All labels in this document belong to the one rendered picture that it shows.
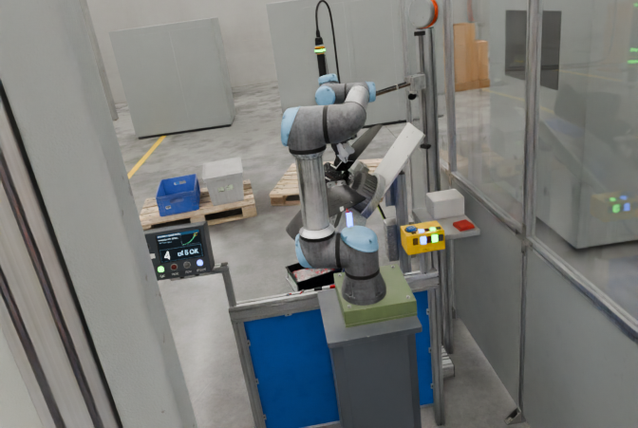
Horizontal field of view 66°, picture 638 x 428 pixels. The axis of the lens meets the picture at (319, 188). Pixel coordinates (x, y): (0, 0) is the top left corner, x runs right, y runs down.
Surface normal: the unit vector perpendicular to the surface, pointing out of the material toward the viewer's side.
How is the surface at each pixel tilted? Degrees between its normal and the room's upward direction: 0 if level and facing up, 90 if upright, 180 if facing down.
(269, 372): 90
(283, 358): 90
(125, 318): 90
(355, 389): 90
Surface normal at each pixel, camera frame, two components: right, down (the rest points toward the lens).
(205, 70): 0.08, 0.35
